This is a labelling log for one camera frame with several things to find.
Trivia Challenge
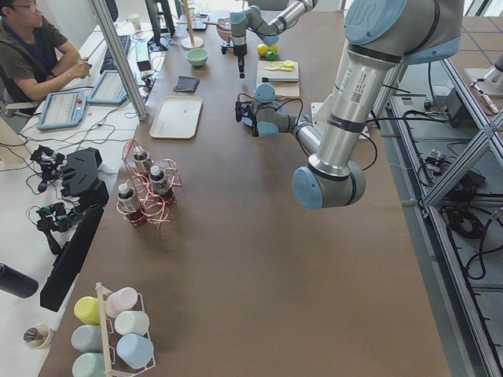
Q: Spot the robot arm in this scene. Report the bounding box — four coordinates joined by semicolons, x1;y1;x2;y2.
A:
221;0;318;79
235;1;464;209

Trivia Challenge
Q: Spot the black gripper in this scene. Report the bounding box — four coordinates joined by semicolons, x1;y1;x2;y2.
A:
221;36;248;79
234;101;252;126

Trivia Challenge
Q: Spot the copper wire bottle rack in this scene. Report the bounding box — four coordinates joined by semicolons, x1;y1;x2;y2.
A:
116;139;182;229

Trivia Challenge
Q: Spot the aluminium frame post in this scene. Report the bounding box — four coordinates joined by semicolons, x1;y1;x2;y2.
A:
90;0;148;121

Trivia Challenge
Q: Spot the yellow plastic knife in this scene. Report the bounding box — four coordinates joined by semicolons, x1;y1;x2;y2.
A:
263;65;294;72

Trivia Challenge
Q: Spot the white wire cup rack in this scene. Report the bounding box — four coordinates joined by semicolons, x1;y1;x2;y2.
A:
95;282;156;376

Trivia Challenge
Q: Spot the green lime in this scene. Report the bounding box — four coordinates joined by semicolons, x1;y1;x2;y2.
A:
265;51;277;61

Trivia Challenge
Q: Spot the top bottle white cap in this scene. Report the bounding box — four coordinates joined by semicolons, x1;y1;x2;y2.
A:
149;165;170;196

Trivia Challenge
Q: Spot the steel muddler black tip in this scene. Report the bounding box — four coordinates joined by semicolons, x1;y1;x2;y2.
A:
261;77;299;84

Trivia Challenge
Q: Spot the paper cup with utensils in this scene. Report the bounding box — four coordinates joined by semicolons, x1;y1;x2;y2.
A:
23;324;56;350

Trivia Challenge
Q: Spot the grey cup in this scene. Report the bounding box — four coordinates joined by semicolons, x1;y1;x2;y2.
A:
71;324;102;353

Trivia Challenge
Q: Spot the blue cup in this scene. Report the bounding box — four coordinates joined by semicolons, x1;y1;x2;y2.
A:
116;333;154;369

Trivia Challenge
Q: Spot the pink cup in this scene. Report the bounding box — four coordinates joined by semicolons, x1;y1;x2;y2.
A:
105;287;138;318

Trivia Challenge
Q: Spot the wooden cup stand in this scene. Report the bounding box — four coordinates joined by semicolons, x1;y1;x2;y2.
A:
178;0;204;51

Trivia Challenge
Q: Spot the upper yellow lemon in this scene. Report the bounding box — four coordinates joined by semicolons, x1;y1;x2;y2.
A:
256;44;270;57

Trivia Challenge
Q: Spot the yellow cup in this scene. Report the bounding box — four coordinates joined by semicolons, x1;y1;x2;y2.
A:
74;296;100;325

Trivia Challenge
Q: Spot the pink bowl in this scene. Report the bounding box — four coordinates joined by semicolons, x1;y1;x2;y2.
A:
216;17;232;42

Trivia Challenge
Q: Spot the lower left bottle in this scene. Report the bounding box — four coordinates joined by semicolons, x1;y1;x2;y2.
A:
133;145;152;174

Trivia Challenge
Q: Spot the black keyboard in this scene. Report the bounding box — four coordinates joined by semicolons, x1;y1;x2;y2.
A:
99;34;132;75

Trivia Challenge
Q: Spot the lemon half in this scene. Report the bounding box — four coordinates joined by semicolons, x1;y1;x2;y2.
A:
281;60;295;68

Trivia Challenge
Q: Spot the grey folded cloth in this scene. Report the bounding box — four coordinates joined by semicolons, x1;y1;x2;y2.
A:
173;75;200;93

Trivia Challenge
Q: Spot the seated person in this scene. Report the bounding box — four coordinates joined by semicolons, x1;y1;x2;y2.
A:
1;1;90;103

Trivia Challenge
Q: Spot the mint green cup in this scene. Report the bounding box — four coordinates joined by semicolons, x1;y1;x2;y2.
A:
72;353;105;377

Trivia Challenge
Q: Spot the wooden cutting board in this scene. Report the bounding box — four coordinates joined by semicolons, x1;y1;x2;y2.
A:
256;60;300;98

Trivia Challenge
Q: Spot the black bottle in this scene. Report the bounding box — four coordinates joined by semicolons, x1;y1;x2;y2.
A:
1;263;39;298

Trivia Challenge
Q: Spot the green bowl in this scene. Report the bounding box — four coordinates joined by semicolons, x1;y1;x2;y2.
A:
185;49;208;68

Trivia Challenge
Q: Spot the blue teach pendant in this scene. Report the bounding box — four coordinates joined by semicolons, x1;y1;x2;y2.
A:
37;90;86;131

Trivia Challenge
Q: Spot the white cup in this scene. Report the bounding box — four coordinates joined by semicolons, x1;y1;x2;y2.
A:
115;310;150;336

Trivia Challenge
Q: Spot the blue plate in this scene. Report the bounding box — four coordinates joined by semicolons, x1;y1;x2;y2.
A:
240;101;284;127

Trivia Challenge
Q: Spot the cream serving tray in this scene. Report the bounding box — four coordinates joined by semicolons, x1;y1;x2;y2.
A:
149;96;203;140

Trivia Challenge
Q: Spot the lower right bottle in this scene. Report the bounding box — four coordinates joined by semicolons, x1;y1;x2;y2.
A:
117;183;142;222

